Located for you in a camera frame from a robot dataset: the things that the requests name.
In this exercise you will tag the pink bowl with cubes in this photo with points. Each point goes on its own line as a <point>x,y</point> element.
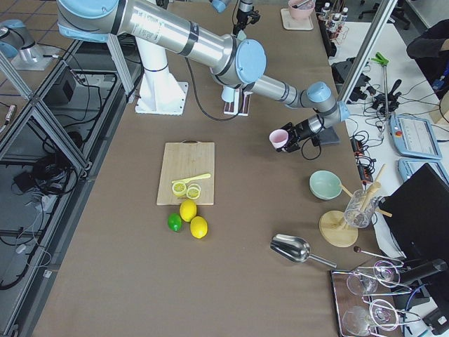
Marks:
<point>301,9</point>

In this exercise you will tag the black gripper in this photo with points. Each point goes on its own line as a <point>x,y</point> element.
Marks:
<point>302,130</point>
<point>243,16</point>

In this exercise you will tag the green handled reach grabber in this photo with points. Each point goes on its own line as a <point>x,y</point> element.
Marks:
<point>383,62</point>

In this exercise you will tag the light blue cup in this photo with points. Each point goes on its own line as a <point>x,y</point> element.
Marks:
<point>228,94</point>

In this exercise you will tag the green cup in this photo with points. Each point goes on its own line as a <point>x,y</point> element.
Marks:
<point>241,35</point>

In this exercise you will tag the grey folded cloth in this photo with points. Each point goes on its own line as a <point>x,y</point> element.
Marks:
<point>327,136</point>

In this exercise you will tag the green lime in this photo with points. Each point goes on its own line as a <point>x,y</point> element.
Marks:
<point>174,222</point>

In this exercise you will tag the round wooden stand base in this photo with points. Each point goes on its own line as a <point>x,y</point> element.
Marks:
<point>335,230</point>

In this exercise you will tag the yellow plastic knife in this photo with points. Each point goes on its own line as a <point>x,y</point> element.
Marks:
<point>193,178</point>

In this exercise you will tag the black monitor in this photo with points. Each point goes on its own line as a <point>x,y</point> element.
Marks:
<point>419,221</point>

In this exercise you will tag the glass mug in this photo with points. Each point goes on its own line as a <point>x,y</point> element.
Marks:
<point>359,212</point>

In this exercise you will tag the blue teach pendant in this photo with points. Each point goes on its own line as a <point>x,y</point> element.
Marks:
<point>414,137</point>
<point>408,166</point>

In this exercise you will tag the pink cup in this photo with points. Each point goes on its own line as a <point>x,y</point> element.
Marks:
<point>278,138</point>

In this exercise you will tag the cream plastic tray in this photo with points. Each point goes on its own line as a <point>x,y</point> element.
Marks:
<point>301,21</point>

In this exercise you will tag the mint green bowl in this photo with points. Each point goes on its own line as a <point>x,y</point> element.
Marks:
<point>325,185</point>

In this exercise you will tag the yellow lemon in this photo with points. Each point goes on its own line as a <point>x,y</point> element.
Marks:
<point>199,227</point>
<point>188,210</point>

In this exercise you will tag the steel scoop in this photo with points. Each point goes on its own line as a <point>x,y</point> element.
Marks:
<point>296,249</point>

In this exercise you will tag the seated person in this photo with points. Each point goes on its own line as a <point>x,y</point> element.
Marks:
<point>430,52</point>

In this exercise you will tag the wooden cutting board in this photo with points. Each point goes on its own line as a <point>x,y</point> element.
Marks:
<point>185,160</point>

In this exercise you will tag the white wire cup holder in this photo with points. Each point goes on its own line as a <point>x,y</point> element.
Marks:
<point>241,104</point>

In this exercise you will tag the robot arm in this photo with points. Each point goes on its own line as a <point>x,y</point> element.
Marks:
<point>243,5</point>
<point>233,63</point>

